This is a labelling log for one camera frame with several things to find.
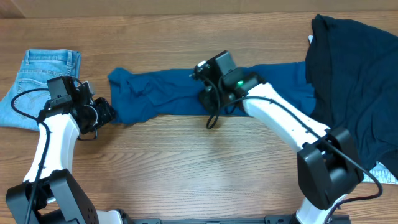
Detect blue polo shirt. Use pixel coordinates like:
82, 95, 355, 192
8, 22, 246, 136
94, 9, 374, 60
108, 62, 315, 125

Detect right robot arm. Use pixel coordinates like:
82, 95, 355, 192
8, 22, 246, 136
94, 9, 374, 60
192, 51, 364, 223

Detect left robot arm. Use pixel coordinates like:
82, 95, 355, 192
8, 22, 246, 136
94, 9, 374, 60
6, 76, 129, 224

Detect folded light blue jeans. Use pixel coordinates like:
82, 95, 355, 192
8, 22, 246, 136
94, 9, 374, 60
1, 49, 81, 131

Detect dark navy shirt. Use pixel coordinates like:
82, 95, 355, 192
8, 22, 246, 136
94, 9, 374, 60
305, 14, 397, 176

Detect light grey denim garment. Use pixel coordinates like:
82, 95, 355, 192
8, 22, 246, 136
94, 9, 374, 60
369, 161, 397, 185

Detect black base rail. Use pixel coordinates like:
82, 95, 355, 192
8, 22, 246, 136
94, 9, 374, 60
124, 212, 352, 224

